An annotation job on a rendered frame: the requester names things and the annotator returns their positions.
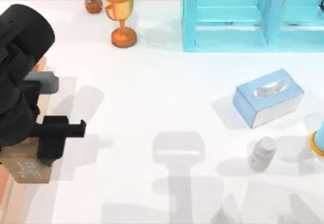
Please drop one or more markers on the brown cardboard box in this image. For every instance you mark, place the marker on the brown cardboard box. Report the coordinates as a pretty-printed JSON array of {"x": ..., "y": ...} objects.
[{"x": 27, "y": 169}]

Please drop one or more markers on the orange gold trophy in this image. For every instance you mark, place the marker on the orange gold trophy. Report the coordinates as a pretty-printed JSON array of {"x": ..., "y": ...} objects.
[{"x": 120, "y": 6}]

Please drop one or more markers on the blue cup with yellow rim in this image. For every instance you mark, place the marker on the blue cup with yellow rim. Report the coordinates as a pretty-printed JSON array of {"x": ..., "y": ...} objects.
[{"x": 319, "y": 140}]

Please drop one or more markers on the light blue rack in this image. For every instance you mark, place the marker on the light blue rack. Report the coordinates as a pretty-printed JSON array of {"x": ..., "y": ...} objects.
[{"x": 227, "y": 16}]

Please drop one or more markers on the white grey bottle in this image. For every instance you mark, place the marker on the white grey bottle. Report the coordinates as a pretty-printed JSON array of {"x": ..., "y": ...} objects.
[{"x": 262, "y": 155}]

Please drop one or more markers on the light blue tissue box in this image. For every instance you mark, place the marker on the light blue tissue box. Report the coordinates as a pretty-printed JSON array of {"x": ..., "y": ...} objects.
[{"x": 268, "y": 102}]

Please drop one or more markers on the shallow salmon-coloured box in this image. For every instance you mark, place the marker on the shallow salmon-coloured box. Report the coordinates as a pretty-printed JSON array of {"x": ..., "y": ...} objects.
[{"x": 5, "y": 198}]

